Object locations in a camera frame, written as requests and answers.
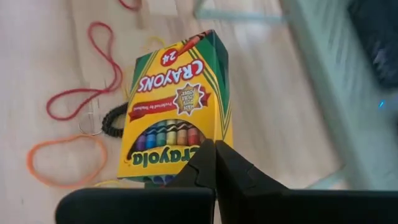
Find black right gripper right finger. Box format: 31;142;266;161
216;140;398;224

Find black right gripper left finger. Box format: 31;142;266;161
55;139;217;224

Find yellow green Crayola crayon box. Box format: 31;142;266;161
117;29;234;187

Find orange rubber band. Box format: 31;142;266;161
26;134;108;189

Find yellow rubber band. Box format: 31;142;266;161
93;179;125;188
144;35;167;50

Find red rubber band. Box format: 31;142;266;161
118;0;142;11
45;21;124;121

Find black spiral coil bracelet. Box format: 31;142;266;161
78;101;130;139

